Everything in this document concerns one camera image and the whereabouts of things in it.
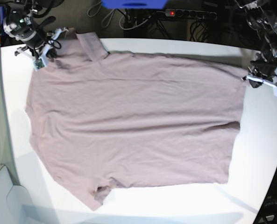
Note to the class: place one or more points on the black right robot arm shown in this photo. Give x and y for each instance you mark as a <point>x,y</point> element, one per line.
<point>26,21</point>

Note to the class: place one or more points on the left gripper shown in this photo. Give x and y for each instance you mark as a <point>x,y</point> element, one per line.
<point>260,70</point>

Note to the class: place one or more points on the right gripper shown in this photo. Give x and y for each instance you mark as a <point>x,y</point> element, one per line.
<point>39,44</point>

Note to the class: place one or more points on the black power strip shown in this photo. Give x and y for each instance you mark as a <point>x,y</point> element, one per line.
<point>190,14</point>

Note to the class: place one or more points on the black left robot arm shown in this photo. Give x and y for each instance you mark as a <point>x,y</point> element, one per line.
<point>261,16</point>

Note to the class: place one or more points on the mauve t-shirt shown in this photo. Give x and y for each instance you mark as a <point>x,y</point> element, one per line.
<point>105,120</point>

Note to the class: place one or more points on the blue box overhead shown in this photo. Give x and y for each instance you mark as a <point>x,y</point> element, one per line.
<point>134,4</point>

